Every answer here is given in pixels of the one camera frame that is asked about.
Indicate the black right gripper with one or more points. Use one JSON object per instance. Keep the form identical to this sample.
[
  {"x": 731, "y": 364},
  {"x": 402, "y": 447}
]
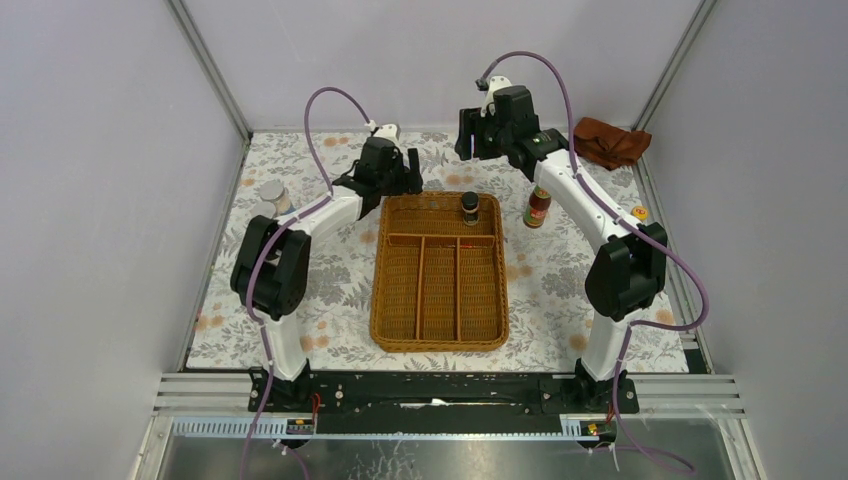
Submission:
[{"x": 470, "y": 122}]

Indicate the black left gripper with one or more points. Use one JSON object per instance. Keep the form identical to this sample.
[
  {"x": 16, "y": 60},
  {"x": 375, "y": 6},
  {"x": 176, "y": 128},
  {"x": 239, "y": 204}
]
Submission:
[{"x": 403, "y": 178}]

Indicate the black-cap spice jar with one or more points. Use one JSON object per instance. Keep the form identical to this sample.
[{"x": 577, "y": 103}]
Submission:
[{"x": 470, "y": 207}]

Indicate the red sauce bottle yellow cap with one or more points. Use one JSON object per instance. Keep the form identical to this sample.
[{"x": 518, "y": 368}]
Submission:
[{"x": 537, "y": 208}]

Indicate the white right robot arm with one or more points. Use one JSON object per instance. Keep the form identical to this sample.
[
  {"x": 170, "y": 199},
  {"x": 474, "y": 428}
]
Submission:
[{"x": 629, "y": 269}]

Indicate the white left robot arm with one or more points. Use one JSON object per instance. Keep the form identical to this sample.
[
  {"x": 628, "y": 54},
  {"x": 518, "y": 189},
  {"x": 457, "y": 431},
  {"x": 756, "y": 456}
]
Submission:
[{"x": 270, "y": 275}]

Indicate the brown wicker basket tray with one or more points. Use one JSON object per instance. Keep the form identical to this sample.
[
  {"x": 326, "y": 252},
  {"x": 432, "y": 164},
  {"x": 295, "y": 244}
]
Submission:
[{"x": 439, "y": 284}]

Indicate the silver-lid salt jar far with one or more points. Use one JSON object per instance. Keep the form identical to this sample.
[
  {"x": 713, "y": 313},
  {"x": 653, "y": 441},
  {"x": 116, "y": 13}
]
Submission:
[{"x": 275, "y": 193}]

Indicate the silver-lid salt jar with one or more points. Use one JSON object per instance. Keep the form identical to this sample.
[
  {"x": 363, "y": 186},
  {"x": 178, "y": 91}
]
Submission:
[
  {"x": 264, "y": 209},
  {"x": 275, "y": 193}
]

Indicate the brown folded cloth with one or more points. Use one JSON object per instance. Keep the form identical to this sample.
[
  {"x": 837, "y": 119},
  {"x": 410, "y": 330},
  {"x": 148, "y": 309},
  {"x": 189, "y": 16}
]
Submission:
[{"x": 609, "y": 146}]

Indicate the silver-lid salt jar near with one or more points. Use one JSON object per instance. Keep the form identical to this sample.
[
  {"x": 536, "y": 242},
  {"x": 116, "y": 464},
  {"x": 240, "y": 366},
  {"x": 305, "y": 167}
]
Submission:
[{"x": 264, "y": 209}]

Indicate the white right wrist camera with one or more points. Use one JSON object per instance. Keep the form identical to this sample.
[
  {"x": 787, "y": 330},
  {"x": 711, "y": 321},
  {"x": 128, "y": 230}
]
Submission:
[{"x": 490, "y": 86}]

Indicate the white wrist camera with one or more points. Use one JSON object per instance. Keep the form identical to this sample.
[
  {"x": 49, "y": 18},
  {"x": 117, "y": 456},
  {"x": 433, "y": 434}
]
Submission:
[
  {"x": 389, "y": 131},
  {"x": 490, "y": 86}
]

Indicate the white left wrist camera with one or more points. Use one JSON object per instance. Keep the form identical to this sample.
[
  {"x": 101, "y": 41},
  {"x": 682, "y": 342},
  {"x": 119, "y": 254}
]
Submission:
[{"x": 389, "y": 131}]

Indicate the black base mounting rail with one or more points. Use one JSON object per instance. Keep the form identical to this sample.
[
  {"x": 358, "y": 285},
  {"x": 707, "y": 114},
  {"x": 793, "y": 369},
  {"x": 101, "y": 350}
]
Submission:
[{"x": 360, "y": 402}]

